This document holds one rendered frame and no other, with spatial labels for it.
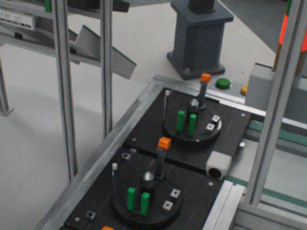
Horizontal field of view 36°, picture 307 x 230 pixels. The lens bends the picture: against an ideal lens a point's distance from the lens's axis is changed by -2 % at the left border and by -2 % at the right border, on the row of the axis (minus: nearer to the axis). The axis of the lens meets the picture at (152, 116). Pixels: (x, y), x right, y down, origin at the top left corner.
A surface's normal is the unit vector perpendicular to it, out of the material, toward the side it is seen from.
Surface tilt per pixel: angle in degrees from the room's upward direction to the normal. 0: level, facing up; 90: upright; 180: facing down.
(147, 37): 0
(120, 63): 90
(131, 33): 0
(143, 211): 90
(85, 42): 90
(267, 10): 0
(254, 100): 90
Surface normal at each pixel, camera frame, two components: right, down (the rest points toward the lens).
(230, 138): 0.05, -0.78
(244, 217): -0.40, 0.56
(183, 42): -0.94, 0.18
